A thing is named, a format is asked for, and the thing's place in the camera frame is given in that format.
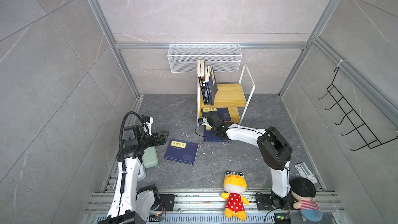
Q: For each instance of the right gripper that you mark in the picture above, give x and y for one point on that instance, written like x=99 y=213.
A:
x=212 y=120

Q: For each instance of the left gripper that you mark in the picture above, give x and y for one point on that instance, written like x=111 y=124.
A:
x=161 y=139

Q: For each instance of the purple blue book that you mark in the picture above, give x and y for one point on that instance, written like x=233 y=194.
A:
x=224 y=113

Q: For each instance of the yellow cartoon book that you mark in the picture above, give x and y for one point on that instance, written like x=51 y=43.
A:
x=205 y=127

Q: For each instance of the blue book hidden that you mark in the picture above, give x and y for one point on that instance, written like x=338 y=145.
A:
x=181 y=151

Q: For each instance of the blue book Lunyu label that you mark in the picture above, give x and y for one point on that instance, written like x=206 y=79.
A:
x=213 y=84

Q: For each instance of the black wolf cover book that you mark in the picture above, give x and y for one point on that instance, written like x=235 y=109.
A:
x=204 y=82

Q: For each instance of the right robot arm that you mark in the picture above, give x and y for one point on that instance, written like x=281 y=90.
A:
x=274 y=148

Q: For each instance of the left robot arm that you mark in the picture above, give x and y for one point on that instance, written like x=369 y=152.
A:
x=131 y=205

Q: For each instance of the pale green case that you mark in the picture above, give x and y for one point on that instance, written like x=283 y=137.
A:
x=150 y=157

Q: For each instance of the white wooden two-tier shelf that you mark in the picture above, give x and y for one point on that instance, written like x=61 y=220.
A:
x=229 y=96

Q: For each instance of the yellow plush toy red dress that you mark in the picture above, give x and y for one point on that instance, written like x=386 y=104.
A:
x=234 y=186

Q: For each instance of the white remote-like device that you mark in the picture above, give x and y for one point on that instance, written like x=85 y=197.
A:
x=305 y=172

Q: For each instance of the striped plush doll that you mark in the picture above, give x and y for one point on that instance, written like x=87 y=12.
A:
x=304 y=192

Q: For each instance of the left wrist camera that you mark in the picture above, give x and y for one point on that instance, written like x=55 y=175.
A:
x=147 y=125

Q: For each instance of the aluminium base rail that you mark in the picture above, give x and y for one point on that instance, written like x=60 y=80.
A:
x=207 y=207

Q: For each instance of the black wire hook rack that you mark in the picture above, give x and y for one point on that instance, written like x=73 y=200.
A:
x=352 y=118

